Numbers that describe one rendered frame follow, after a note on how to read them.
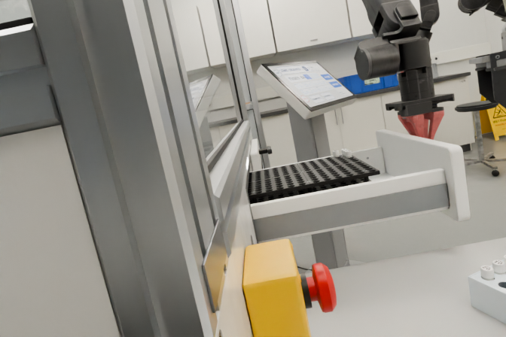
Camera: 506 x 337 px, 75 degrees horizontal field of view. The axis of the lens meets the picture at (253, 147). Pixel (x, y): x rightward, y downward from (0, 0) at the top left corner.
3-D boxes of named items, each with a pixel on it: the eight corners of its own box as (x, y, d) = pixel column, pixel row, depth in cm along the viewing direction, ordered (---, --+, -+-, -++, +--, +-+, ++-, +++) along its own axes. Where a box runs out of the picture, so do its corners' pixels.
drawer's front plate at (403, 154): (389, 175, 76) (382, 129, 74) (470, 220, 47) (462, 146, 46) (382, 177, 76) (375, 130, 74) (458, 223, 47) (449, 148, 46)
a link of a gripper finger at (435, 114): (394, 152, 67) (388, 106, 66) (431, 145, 66) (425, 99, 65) (410, 157, 60) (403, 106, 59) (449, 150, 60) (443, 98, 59)
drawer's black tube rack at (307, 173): (353, 182, 70) (349, 153, 69) (385, 208, 53) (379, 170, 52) (251, 201, 71) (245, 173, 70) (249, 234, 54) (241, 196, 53)
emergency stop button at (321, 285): (332, 292, 31) (324, 253, 30) (343, 320, 27) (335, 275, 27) (300, 298, 31) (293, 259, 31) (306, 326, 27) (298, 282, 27)
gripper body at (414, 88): (385, 113, 66) (380, 75, 65) (437, 103, 65) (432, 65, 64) (399, 113, 59) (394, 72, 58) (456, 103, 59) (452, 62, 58)
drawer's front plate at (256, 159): (263, 171, 108) (257, 138, 107) (266, 195, 79) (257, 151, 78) (258, 171, 108) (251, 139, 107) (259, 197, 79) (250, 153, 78)
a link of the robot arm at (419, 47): (434, 30, 58) (416, 37, 64) (397, 37, 58) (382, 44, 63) (439, 70, 59) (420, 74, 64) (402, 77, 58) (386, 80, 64)
